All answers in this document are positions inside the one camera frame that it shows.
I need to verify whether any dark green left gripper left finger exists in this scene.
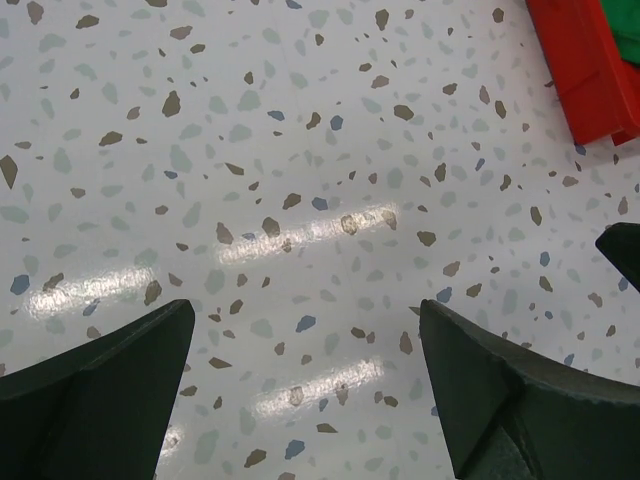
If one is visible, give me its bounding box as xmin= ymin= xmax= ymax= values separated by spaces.
xmin=1 ymin=300 xmax=195 ymax=479

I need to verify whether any red plastic bin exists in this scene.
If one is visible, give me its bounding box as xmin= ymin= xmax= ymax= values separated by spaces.
xmin=526 ymin=0 xmax=639 ymax=145

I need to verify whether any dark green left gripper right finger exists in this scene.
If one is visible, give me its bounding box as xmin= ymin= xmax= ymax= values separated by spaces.
xmin=419 ymin=300 xmax=639 ymax=479

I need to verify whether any green t shirt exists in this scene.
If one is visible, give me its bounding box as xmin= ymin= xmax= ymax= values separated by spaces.
xmin=601 ymin=0 xmax=640 ymax=65

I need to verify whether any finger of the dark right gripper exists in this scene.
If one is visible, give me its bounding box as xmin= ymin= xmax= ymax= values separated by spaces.
xmin=595 ymin=222 xmax=640 ymax=290

